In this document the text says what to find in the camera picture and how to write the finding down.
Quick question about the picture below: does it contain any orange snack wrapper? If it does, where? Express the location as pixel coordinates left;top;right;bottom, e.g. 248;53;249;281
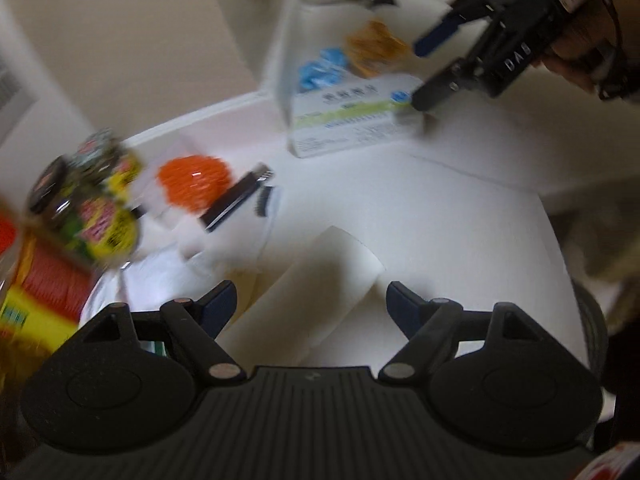
346;20;411;78

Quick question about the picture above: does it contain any white medicine box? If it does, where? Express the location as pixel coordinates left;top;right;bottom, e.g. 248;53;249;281
287;72;428;158

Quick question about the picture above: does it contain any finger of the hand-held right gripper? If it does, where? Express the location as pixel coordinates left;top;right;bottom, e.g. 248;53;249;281
414;0;501;57
411;57;488;111

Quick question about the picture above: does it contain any small glass sauce jar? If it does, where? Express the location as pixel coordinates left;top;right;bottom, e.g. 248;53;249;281
70;127;141;171

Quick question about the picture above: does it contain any oil bottle red yellow label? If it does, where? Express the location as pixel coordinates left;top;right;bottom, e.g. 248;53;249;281
0;210;96;361

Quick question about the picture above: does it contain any person's right hand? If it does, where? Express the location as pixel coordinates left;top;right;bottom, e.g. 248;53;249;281
542;0;621;93

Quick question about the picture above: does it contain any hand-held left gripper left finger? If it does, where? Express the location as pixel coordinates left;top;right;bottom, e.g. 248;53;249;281
70;281;247;385

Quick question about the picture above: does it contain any white paper cup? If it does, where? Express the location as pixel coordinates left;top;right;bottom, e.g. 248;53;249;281
217;226;386;363

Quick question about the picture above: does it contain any orange mesh ball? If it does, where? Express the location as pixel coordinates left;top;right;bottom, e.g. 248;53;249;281
156;156;233;211

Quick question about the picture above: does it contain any blue plastic wrapper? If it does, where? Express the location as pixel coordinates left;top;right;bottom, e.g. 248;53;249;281
299;47;351;93

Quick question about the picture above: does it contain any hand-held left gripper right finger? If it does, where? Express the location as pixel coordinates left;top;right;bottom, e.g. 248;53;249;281
379;282;561;385

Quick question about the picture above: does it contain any black rectangular object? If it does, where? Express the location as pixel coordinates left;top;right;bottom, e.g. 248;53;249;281
200;164;277;233

